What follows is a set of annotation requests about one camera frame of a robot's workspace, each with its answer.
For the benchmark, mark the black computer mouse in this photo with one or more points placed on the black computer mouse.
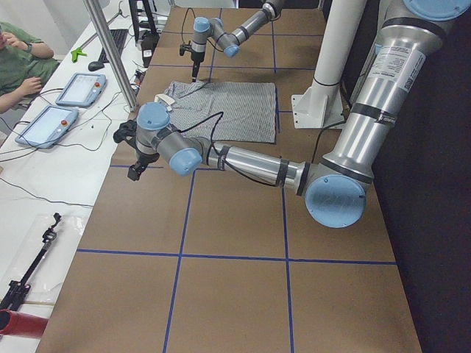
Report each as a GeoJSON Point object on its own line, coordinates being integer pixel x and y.
{"type": "Point", "coordinates": [95, 66]}

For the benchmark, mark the black tripod tool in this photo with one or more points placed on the black tripod tool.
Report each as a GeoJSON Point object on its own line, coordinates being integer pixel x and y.
{"type": "Point", "coordinates": [18, 289]}

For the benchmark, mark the blue white striped polo shirt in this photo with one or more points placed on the blue white striped polo shirt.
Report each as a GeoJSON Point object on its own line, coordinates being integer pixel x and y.
{"type": "Point", "coordinates": [234, 111]}

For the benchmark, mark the upper blue teach pendant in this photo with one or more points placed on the upper blue teach pendant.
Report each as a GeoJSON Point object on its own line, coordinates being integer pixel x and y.
{"type": "Point", "coordinates": [82, 90]}

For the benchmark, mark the black box with label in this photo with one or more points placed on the black box with label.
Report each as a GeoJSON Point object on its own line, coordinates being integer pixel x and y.
{"type": "Point", "coordinates": [148, 45]}

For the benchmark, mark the green plastic clip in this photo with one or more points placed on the green plastic clip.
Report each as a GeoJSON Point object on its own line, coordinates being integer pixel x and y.
{"type": "Point", "coordinates": [76, 53]}

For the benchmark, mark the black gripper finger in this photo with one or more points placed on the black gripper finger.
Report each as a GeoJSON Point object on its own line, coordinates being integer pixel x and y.
{"type": "Point", "coordinates": [195, 71]}
{"type": "Point", "coordinates": [134, 172]}

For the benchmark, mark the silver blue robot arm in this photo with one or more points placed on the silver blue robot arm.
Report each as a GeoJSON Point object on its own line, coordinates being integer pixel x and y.
{"type": "Point", "coordinates": [335, 189]}
{"type": "Point", "coordinates": [228, 42]}

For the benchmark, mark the person in green shirt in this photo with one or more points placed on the person in green shirt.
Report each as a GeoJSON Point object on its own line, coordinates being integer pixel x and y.
{"type": "Point", "coordinates": [27, 64]}

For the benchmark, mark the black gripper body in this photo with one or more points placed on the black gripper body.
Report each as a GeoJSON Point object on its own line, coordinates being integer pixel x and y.
{"type": "Point", "coordinates": [196, 59]}
{"type": "Point", "coordinates": [144, 157]}

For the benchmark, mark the red cylinder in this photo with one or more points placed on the red cylinder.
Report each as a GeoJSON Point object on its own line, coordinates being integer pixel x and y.
{"type": "Point", "coordinates": [22, 324]}

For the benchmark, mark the lower blue teach pendant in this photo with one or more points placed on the lower blue teach pendant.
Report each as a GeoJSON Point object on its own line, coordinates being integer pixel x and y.
{"type": "Point", "coordinates": [48, 127]}

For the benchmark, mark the aluminium frame post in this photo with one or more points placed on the aluminium frame post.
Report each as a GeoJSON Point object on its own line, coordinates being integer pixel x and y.
{"type": "Point", "coordinates": [102, 29]}

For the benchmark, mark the blue teach pendant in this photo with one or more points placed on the blue teach pendant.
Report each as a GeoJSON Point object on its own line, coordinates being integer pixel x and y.
{"type": "Point", "coordinates": [82, 90]}
{"type": "Point", "coordinates": [48, 127]}

